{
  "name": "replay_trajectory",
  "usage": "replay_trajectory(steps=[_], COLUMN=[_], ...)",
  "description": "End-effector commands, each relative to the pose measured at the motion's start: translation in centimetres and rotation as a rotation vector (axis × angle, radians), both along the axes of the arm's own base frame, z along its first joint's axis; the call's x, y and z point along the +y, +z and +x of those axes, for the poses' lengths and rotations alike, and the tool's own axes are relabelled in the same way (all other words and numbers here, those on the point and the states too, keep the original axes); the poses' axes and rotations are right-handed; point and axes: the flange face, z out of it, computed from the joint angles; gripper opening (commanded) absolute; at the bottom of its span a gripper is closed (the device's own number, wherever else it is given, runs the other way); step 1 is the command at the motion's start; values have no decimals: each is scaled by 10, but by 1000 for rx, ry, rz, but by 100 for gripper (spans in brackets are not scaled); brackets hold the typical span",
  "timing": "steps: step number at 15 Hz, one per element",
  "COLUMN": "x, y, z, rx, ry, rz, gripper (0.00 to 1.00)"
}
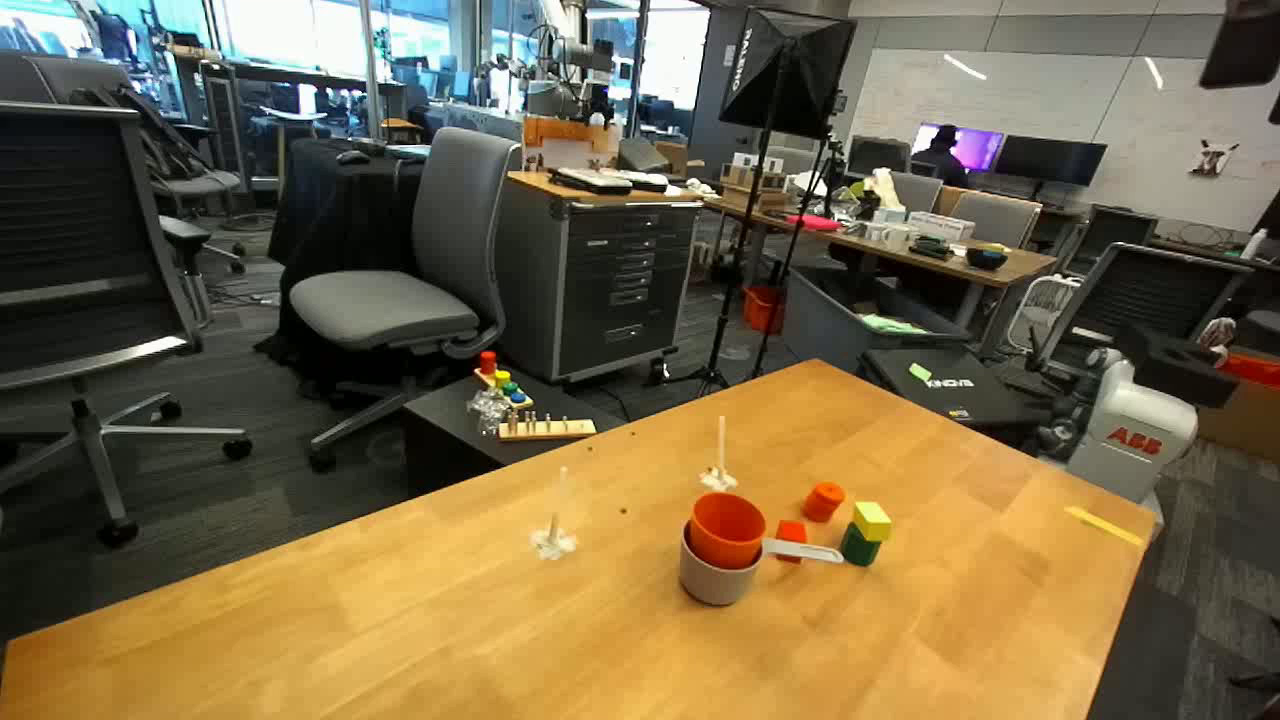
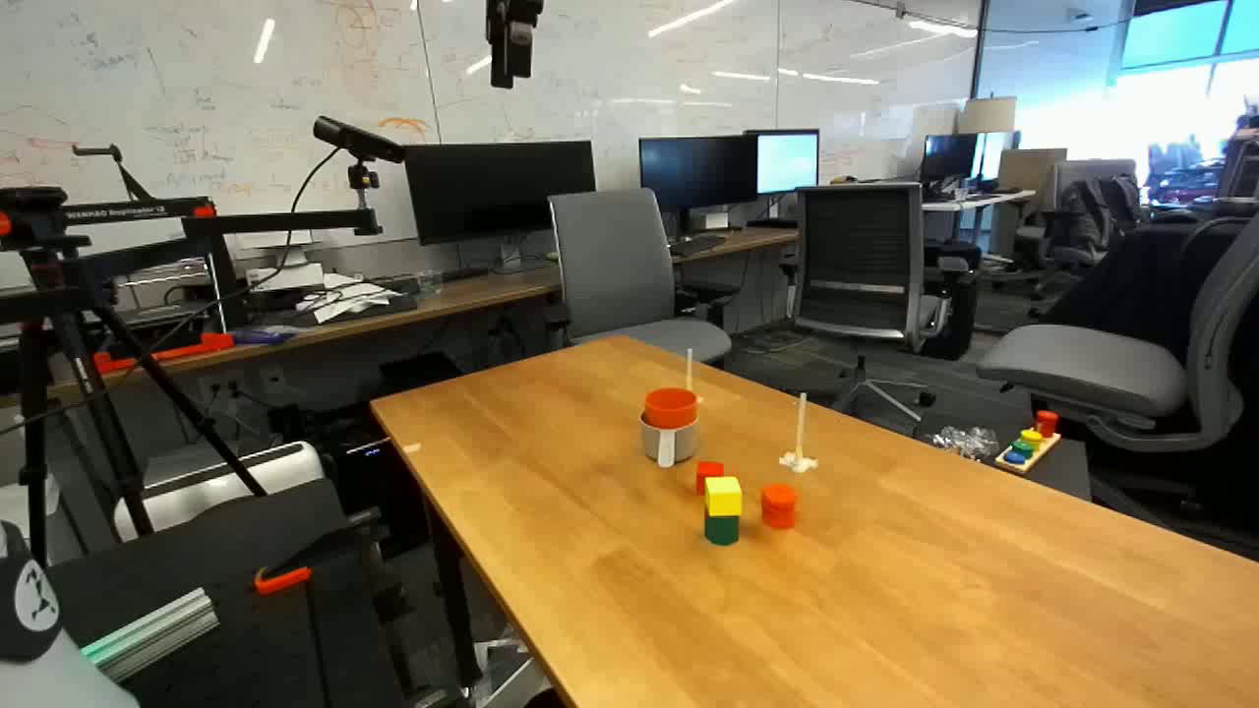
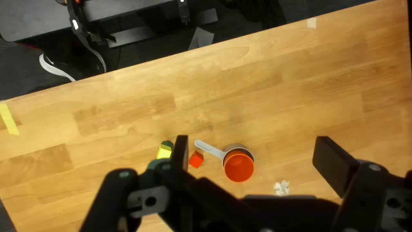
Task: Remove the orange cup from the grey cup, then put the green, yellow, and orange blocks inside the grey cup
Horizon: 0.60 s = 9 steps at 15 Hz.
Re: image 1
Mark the green cylinder block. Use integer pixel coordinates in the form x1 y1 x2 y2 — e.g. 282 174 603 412
839 524 878 567

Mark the grey measuring cup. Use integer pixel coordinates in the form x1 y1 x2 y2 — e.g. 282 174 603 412
676 539 839 609

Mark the orange plastic cup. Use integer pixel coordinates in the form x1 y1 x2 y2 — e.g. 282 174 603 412
689 491 763 567

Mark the black mesh office chair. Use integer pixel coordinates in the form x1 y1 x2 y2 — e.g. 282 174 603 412
0 101 251 547

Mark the red cube block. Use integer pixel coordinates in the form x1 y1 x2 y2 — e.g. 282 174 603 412
775 519 809 563

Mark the black softbox light stand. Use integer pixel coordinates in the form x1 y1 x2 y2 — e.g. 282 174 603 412
695 8 854 388

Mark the grey office chair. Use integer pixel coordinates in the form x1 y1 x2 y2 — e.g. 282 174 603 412
287 127 521 473

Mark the colourful wooden toy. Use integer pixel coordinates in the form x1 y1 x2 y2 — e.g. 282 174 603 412
467 353 594 440

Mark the grey drawer cabinet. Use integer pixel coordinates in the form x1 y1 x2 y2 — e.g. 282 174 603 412
494 171 700 384

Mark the yellow cube block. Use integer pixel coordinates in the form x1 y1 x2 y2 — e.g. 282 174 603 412
853 500 893 542

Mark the orange cylinder block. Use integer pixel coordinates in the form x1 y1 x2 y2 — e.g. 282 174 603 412
798 480 844 524

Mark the white ABB robot base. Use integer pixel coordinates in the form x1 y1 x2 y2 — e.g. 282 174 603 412
1069 348 1198 500

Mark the white peg stand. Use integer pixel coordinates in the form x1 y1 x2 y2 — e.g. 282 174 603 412
531 469 575 563
700 415 736 491

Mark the yellow tape strip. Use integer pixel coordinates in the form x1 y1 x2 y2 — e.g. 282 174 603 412
1064 502 1148 547

